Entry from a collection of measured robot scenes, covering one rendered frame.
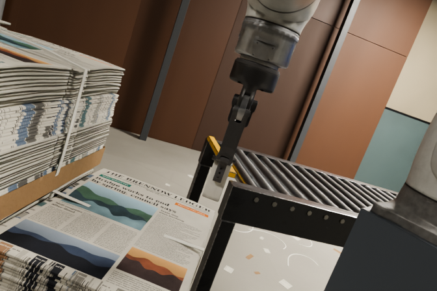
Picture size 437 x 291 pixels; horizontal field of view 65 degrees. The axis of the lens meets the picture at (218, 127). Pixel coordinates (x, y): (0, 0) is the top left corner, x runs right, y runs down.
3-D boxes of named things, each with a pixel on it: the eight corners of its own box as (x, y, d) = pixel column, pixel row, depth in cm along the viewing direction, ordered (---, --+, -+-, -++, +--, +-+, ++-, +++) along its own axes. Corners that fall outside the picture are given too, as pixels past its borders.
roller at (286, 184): (300, 199, 117) (313, 202, 118) (259, 154, 162) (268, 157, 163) (294, 211, 118) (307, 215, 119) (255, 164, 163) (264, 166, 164)
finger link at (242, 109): (257, 89, 54) (258, 89, 49) (246, 119, 55) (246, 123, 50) (243, 84, 54) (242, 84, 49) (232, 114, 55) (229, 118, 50)
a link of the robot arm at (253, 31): (242, 13, 49) (229, 53, 50) (303, 34, 49) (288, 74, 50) (244, 22, 58) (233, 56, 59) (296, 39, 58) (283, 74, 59)
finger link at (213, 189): (232, 163, 57) (232, 164, 57) (218, 201, 59) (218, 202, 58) (215, 157, 58) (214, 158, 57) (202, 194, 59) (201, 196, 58)
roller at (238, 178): (246, 202, 114) (244, 188, 112) (219, 155, 158) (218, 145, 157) (260, 199, 114) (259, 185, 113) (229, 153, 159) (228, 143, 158)
